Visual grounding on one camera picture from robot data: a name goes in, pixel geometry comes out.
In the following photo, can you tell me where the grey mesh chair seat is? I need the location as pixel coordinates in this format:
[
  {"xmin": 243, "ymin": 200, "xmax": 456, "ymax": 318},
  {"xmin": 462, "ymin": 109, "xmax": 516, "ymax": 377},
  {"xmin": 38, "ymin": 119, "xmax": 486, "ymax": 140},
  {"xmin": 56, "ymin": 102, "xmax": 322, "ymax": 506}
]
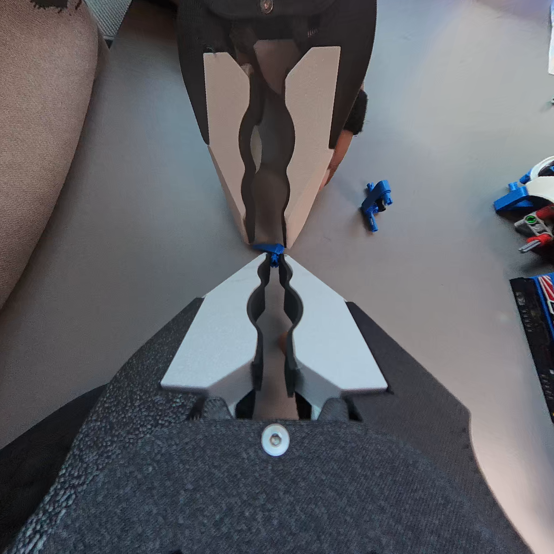
[{"xmin": 84, "ymin": 0, "xmax": 132, "ymax": 48}]

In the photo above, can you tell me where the blue perforated brick beam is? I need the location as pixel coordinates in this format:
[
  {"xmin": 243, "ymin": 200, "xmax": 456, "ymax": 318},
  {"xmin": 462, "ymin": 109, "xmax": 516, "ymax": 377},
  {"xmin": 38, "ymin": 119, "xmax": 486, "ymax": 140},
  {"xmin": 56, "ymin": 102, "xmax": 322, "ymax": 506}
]
[{"xmin": 360, "ymin": 179, "xmax": 395, "ymax": 221}]

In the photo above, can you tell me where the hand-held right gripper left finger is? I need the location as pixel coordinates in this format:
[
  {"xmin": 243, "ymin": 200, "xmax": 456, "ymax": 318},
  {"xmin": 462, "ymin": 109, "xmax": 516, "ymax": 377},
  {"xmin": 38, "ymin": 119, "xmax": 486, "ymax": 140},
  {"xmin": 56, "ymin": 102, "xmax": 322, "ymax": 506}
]
[{"xmin": 161, "ymin": 253, "xmax": 271, "ymax": 418}]

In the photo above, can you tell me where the person's beige sweatshirt torso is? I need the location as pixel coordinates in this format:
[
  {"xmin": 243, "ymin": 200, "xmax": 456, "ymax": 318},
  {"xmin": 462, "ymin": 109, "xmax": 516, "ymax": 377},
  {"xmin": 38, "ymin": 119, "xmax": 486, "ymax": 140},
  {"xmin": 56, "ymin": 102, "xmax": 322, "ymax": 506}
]
[{"xmin": 0, "ymin": 0, "xmax": 101, "ymax": 309}]

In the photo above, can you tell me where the grey desk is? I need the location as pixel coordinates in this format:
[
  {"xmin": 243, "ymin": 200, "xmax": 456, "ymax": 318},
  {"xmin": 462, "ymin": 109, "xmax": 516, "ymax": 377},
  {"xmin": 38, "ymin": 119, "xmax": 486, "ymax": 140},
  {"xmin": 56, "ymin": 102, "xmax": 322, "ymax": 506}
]
[{"xmin": 0, "ymin": 0, "xmax": 554, "ymax": 554}]

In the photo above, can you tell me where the person's left hand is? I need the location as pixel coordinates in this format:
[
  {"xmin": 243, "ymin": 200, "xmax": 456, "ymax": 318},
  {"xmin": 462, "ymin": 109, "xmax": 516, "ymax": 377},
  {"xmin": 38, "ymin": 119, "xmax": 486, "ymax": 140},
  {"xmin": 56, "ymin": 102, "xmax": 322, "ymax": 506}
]
[{"xmin": 324, "ymin": 129, "xmax": 352, "ymax": 188}]

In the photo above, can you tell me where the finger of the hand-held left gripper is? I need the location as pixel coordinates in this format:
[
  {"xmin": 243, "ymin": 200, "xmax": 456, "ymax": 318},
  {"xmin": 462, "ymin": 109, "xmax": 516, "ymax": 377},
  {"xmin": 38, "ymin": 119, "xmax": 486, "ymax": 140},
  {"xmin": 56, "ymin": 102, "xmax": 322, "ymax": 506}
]
[
  {"xmin": 203, "ymin": 51, "xmax": 257, "ymax": 244},
  {"xmin": 283, "ymin": 45, "xmax": 342, "ymax": 248}
]

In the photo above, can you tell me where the toy brick race car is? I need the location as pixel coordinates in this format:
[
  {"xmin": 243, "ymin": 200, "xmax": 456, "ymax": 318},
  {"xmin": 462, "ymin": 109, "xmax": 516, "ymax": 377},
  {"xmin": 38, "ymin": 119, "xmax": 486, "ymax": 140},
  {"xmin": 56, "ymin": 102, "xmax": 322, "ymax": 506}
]
[{"xmin": 493, "ymin": 156, "xmax": 554, "ymax": 425}]

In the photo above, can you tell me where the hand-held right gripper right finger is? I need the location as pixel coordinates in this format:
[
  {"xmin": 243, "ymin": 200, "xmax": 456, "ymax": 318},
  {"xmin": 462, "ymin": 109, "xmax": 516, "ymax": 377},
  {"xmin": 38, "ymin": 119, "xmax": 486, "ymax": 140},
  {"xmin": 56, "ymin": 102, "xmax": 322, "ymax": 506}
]
[{"xmin": 277, "ymin": 253, "xmax": 389, "ymax": 418}]

